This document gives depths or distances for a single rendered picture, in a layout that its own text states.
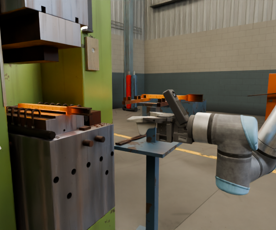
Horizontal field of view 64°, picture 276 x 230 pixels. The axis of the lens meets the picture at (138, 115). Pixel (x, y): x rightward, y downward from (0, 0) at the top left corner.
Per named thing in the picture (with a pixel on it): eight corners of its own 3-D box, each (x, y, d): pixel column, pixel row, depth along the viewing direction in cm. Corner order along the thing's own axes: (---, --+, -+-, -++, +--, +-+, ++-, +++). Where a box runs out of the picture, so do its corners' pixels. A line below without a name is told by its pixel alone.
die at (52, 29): (81, 47, 95) (80, 23, 93) (40, 39, 78) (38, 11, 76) (22, 53, 116) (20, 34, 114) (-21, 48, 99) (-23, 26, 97)
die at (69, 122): (84, 127, 100) (83, 109, 99) (46, 137, 83) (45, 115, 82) (27, 119, 121) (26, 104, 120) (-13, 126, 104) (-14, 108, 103)
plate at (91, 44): (99, 70, 124) (98, 39, 122) (88, 70, 117) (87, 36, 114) (96, 70, 125) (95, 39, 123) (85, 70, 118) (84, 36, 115)
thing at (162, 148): (187, 139, 143) (187, 137, 143) (162, 158, 109) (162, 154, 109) (145, 134, 158) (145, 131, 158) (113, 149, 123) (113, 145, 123)
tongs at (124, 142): (165, 127, 174) (166, 125, 173) (170, 128, 171) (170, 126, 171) (115, 144, 125) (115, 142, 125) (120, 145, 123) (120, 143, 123)
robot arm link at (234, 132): (256, 158, 55) (259, 118, 54) (205, 150, 61) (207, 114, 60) (257, 148, 63) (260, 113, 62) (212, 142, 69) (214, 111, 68)
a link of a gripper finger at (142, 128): (127, 136, 68) (156, 136, 69) (126, 117, 68) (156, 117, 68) (127, 133, 72) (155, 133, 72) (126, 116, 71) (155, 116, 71)
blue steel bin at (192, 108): (204, 130, 508) (206, 99, 497) (191, 137, 443) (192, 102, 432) (159, 125, 578) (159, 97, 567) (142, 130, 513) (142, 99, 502)
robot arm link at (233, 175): (259, 190, 64) (263, 149, 62) (237, 202, 57) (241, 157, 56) (230, 179, 72) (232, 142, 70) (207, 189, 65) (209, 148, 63)
